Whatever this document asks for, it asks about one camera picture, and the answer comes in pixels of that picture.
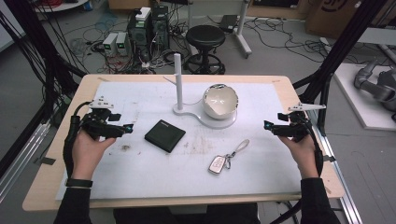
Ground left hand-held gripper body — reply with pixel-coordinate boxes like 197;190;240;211
79;96;126;140

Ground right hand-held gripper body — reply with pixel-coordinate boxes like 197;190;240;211
272;102;327;143

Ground person's right hand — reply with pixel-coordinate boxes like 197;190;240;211
277;133;320;180

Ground person's left hand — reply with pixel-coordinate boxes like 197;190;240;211
71;128;117;181

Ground black square wallet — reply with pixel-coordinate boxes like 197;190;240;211
144;119;187;154

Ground white table mat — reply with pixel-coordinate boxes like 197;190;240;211
55;80;304;201

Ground white eggshell-shaped bowl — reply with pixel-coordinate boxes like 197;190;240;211
202;83;240;120

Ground black wristband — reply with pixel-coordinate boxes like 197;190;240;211
64;177;94;189

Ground white floor platform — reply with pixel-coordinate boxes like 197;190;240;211
332;63;396;132

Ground white stand with pole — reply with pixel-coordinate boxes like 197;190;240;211
172;52;239;131

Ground small white device box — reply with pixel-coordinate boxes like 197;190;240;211
102;32;119;58
115;31;129;57

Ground black computer tower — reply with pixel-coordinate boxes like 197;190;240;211
127;7;153;63
150;4;171;52

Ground white desk leg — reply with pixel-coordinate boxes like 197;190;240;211
233;0;253;60

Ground black round stool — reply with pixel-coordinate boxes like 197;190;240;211
182;24;227;76

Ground brown cardboard box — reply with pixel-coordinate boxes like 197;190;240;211
304;0;396;40

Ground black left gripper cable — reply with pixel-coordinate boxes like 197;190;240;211
63;101;94;179

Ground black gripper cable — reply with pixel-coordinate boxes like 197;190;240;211
298;119;325;177
63;101;94;179

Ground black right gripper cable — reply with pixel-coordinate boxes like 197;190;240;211
298;119;325;177

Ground white car key with strap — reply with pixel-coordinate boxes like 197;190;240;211
207;138;251;175

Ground aluminium rail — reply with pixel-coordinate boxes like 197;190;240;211
311;124;364;224
0;122;52;203

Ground black floor cables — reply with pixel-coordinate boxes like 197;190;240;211
244;17;368;64

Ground black frame strut with cables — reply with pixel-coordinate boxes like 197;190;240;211
0;0;89;132

